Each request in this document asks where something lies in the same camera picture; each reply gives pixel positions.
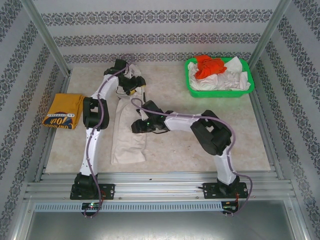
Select aluminium side rail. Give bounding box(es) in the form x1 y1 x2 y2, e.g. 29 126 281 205
249 67 286 181
33 72 73 183

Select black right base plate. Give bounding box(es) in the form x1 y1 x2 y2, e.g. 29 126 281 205
201 182 247 200

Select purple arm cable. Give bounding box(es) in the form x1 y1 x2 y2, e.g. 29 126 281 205
83 53 137 218
131 97 253 217

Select aluminium frame post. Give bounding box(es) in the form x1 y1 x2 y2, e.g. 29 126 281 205
21 0 72 77
248 0 293 68

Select aluminium mounting rails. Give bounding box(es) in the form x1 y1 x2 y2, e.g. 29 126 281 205
23 169 297 201

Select crumpled white t-shirt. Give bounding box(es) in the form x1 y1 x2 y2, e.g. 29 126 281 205
187 56 251 91

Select orange t-shirt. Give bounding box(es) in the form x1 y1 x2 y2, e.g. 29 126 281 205
194 55 228 80

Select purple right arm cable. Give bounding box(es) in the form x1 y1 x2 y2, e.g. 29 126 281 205
131 97 253 217

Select white t-shirt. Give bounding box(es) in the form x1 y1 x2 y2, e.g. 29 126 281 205
187 56 251 91
110 62 149 165

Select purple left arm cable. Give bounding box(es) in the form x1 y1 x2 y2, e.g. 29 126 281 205
83 53 137 218

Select sheet metal tray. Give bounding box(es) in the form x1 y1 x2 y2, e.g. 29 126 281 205
22 199 308 240

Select slotted grey cable duct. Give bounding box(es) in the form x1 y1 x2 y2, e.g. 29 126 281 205
33 201 223 211

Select green plastic basket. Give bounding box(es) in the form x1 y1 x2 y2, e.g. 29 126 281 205
184 56 255 99

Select folded yellow printed t-shirt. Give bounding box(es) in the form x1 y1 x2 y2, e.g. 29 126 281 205
41 92 89 130

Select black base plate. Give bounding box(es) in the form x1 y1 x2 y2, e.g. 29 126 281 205
70 183 116 201
201 182 247 200

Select small controller board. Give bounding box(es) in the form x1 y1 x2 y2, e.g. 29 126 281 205
221 201 240 212
81 202 105 211

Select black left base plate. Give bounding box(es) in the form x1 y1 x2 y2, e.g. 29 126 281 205
70 183 116 201

